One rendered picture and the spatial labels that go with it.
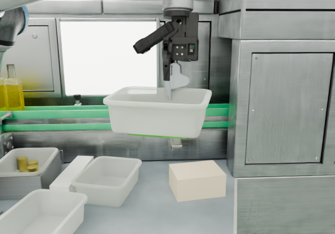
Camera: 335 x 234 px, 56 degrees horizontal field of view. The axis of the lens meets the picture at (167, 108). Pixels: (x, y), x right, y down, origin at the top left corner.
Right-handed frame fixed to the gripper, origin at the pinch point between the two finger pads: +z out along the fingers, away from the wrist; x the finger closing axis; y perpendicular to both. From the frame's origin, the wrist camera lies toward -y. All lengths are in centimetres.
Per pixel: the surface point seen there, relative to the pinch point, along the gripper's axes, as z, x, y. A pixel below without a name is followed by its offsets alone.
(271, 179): 33, 38, 33
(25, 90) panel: 4, 47, -71
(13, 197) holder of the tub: 35, 8, -50
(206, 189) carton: 31.2, 18.6, 9.8
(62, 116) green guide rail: 13, 36, -48
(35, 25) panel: -23, 46, -65
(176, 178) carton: 27.3, 15.5, 0.7
